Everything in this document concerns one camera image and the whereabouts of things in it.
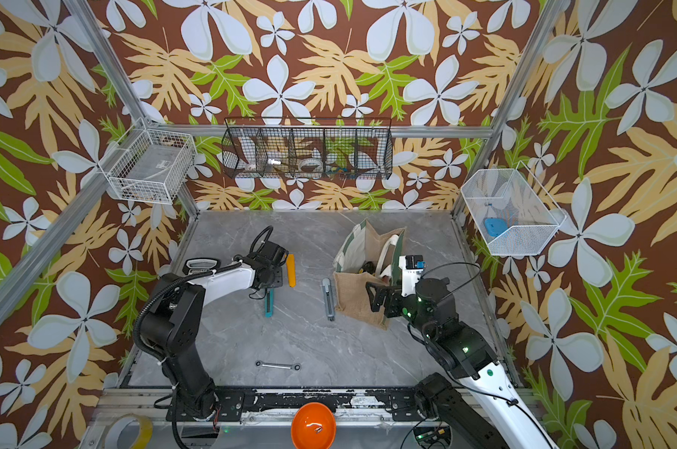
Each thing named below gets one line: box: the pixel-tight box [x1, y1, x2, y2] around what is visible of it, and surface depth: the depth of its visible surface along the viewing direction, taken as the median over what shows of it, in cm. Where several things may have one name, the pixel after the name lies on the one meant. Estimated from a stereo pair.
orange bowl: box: [290, 402, 337, 449], surface depth 70 cm
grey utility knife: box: [321, 277, 336, 321], surface depth 95 cm
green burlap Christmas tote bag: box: [332, 218, 407, 331], surface depth 89 cm
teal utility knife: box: [264, 288, 274, 319], surface depth 93 cm
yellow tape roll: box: [102, 412, 154, 449], surface depth 69 cm
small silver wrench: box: [255, 360, 302, 372], surface depth 83 cm
